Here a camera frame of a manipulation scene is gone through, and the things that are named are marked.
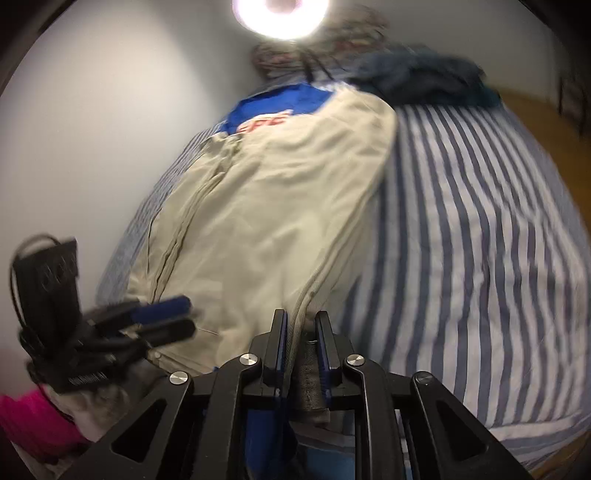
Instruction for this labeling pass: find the black tripod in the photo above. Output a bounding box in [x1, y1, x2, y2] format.
[295, 44, 333, 84]

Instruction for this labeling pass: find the beige and blue jacket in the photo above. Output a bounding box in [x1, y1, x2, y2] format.
[124, 82, 400, 428]

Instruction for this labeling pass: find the floral bedding bundle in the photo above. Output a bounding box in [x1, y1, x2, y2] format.
[249, 14, 393, 81]

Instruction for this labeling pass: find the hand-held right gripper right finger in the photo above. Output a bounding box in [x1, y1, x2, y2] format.
[316, 311, 532, 480]

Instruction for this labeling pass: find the dark blue clothes pile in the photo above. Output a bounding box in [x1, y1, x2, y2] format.
[351, 44, 502, 109]

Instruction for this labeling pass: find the blue white striped quilt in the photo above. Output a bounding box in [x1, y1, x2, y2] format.
[95, 76, 585, 472]

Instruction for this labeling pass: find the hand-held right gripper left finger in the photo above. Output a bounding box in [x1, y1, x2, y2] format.
[60, 309, 288, 480]

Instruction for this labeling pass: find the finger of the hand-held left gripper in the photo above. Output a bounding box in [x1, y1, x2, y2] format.
[92, 295, 192, 329]
[99, 318, 197, 357]

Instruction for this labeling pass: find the black metal clothes rack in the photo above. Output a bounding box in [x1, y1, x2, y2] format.
[556, 69, 583, 134]

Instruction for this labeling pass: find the ring light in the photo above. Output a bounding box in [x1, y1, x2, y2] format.
[231, 0, 332, 40]

